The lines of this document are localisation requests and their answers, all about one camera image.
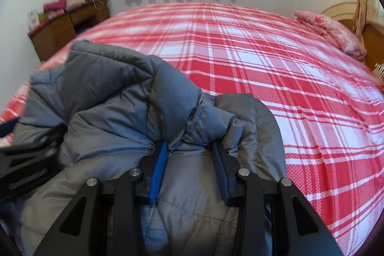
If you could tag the grey puffer jacket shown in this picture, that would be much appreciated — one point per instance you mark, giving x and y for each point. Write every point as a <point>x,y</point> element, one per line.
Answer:
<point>120,112</point>

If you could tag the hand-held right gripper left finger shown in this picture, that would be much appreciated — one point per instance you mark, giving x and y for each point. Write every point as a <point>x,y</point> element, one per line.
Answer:
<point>159,166</point>

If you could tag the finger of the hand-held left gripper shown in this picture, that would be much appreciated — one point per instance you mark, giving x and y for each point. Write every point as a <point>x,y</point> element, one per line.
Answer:
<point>45,137</point>
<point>30,172</point>

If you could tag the wooden arched headboard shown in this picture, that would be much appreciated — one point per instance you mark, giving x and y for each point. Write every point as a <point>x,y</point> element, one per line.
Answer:
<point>372,40</point>

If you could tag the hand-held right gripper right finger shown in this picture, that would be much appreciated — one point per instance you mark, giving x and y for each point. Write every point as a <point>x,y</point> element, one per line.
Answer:
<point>220,172</point>

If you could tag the pink floral pillow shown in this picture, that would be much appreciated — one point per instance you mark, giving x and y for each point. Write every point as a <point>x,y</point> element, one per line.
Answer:
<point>336,31</point>

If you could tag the red plaid bed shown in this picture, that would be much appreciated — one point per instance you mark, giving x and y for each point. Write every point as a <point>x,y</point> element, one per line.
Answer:
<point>255,70</point>

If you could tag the magenta folded cloth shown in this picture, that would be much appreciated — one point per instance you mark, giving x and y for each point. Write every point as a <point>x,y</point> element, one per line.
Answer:
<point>54,6</point>

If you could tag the white greeting card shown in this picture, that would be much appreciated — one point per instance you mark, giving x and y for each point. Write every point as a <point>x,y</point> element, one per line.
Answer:
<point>33,20</point>

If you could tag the beige curtain beside headboard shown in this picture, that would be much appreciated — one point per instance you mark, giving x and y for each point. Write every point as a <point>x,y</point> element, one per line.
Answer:
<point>361,10</point>

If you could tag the brown wooden desk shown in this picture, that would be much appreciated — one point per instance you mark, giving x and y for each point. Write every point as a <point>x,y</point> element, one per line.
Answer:
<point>60,28</point>

